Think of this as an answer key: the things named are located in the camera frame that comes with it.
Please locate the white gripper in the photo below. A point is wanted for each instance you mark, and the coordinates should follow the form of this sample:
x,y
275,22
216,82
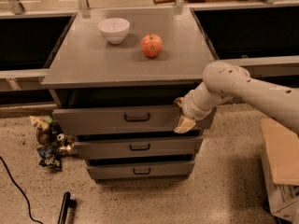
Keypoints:
x,y
189,109

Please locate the grey top drawer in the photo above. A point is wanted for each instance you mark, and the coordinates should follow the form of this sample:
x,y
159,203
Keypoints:
x,y
115,120

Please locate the grey drawer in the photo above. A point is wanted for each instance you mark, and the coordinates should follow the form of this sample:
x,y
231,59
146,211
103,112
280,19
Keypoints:
x,y
115,120
144,147
141,170

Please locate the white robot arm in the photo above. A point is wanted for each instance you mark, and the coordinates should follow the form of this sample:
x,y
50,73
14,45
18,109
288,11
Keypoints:
x,y
223,82

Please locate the grey bottom drawer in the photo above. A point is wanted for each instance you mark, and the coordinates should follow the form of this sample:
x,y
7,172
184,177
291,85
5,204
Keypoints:
x,y
141,170

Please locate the grey drawer cabinet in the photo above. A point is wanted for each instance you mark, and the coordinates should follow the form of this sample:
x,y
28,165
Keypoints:
x,y
90,72

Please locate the grey middle drawer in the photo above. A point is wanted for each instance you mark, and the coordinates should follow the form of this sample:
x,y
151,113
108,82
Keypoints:
x,y
144,147

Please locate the red apple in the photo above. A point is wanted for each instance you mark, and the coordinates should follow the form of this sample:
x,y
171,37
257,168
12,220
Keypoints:
x,y
151,45

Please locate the cardboard box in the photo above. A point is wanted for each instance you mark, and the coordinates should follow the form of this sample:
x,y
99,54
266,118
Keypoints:
x,y
280,160

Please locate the white ceramic bowl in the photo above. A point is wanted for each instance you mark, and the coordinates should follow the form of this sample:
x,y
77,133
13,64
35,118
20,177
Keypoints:
x,y
114,30

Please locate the soda can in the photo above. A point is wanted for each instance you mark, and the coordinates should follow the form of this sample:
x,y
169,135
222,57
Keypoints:
x,y
62,139

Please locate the green snack bag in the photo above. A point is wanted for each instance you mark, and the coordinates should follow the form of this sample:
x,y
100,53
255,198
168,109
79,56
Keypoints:
x,y
55,127

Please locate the blue snack bag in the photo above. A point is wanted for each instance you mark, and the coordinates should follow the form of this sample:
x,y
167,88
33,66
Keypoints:
x,y
49,158

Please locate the brown snack bag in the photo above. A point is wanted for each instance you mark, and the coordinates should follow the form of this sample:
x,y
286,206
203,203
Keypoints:
x,y
43,131

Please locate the black handle on floor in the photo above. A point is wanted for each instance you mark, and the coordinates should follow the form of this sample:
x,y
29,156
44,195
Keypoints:
x,y
67,204

